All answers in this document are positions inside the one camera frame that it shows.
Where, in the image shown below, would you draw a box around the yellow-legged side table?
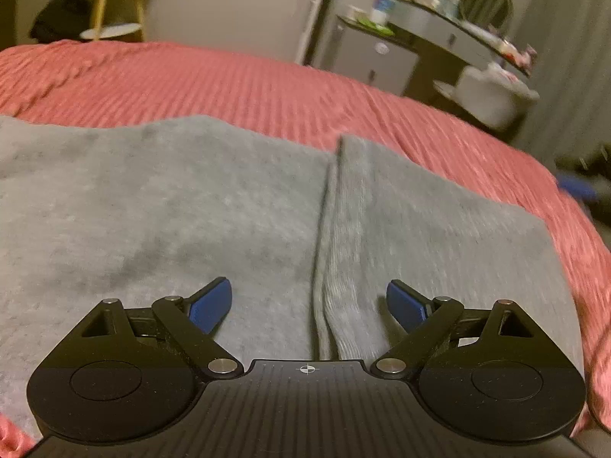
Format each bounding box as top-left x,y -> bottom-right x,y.
80,0 -> 148,42

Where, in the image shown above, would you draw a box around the round vanity mirror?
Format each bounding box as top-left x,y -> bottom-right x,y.
459,0 -> 514,32

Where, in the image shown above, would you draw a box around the black bag on floor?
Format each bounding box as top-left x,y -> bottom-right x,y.
29,0 -> 92,45

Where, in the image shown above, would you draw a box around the grey upholstered chair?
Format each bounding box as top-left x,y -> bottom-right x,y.
433,62 -> 540,134

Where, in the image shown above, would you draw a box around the pink ribbed bedspread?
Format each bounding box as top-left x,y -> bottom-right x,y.
1,42 -> 610,457

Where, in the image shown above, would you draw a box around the white tower air conditioner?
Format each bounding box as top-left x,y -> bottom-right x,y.
294,0 -> 331,66

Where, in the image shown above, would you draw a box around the grey curtain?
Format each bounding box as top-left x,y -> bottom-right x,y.
512,0 -> 610,168

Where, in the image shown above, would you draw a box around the grey sweatpants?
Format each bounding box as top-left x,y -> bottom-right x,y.
1,117 -> 584,430

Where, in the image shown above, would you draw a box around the grey vanity desk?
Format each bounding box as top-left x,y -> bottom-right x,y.
393,0 -> 533,80

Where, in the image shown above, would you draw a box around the grey bedside cabinet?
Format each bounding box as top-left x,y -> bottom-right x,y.
321,17 -> 419,96

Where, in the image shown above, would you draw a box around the blue white tissue box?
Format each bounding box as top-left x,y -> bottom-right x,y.
369,0 -> 396,26

